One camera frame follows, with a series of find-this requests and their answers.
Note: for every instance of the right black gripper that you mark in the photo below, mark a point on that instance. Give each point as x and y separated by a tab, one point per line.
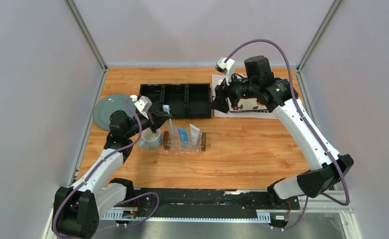
221	92

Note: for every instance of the aluminium frame rail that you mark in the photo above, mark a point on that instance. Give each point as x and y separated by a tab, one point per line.
320	204

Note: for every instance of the patterned white placemat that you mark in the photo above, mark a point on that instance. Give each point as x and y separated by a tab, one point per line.
217	80

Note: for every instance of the black compartment organizer box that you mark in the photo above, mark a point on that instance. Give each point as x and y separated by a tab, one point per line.
186	101

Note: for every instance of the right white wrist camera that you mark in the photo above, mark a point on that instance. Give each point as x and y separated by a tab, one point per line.
226	66

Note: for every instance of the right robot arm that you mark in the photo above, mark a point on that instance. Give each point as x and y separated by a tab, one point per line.
327	166

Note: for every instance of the grey white toothpaste tube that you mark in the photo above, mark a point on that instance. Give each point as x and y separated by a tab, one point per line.
195	134

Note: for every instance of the blue toothpaste tube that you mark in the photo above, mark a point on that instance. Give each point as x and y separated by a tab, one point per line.
183	136

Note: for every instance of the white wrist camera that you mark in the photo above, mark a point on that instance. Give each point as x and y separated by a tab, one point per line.
142	104
226	66

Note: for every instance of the grey blue round plate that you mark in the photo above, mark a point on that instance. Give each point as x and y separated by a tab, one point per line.
107	106

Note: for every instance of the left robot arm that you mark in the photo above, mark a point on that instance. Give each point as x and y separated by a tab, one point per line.
78	208

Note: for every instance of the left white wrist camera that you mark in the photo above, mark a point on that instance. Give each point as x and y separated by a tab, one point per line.
142	104

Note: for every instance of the square floral plate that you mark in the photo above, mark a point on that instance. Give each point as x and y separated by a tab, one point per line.
247	105

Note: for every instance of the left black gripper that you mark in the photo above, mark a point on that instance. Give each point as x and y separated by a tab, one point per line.
156	119

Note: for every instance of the clear glass tray wooden handles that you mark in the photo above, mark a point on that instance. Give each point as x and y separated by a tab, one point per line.
172	145

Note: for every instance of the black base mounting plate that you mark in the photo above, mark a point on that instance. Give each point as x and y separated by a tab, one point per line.
204	205

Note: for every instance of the light blue mug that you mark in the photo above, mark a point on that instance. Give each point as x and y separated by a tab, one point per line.
150	139

